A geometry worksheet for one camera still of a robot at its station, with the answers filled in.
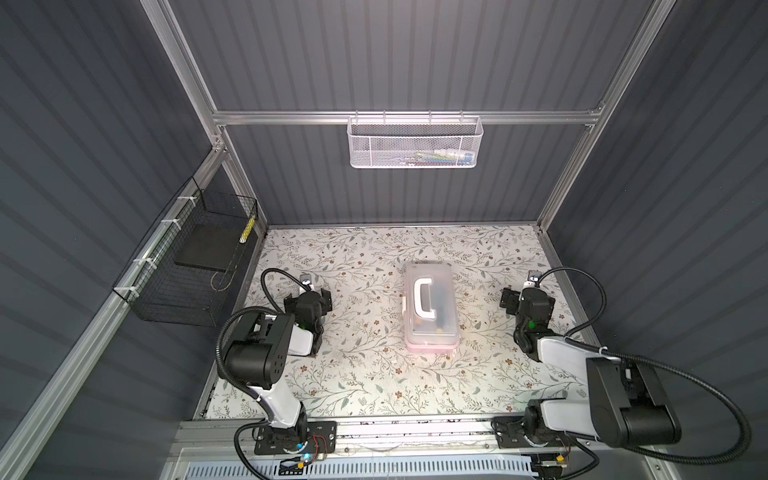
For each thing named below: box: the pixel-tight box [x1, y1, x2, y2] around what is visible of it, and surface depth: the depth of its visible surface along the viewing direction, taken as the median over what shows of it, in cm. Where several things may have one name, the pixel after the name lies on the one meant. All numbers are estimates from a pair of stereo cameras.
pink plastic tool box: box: [402, 260, 460, 354], surface depth 86 cm
